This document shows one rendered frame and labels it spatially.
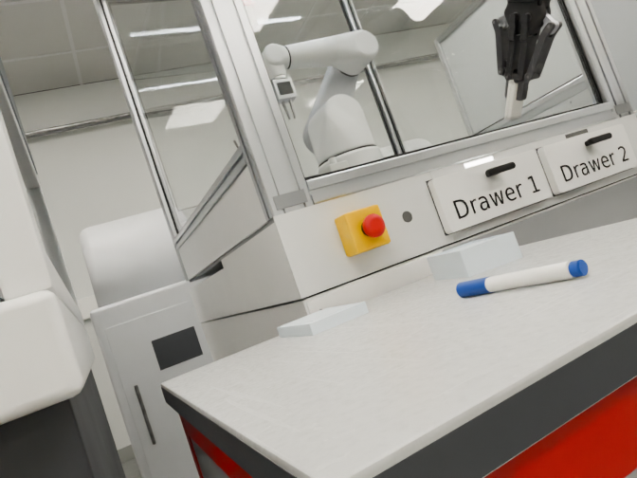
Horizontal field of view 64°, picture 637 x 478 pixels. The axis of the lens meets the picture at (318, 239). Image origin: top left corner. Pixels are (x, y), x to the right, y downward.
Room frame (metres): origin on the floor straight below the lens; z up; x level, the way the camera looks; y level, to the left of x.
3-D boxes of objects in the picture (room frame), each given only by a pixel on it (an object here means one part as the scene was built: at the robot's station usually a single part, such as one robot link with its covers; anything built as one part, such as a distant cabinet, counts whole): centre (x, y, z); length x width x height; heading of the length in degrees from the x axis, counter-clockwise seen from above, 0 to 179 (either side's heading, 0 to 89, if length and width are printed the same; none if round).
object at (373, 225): (0.85, -0.09, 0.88); 0.04 x 0.03 x 0.04; 115
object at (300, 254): (1.49, -0.20, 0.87); 1.02 x 0.95 x 0.14; 115
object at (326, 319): (0.72, 0.04, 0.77); 0.13 x 0.09 x 0.02; 26
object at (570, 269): (0.47, -0.16, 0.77); 0.14 x 0.02 x 0.02; 32
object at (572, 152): (1.17, -0.65, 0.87); 0.29 x 0.02 x 0.11; 115
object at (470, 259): (0.75, -0.20, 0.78); 0.12 x 0.08 x 0.04; 10
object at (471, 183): (1.03, -0.37, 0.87); 0.29 x 0.02 x 0.11; 115
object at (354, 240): (0.88, -0.08, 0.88); 0.07 x 0.05 x 0.07; 115
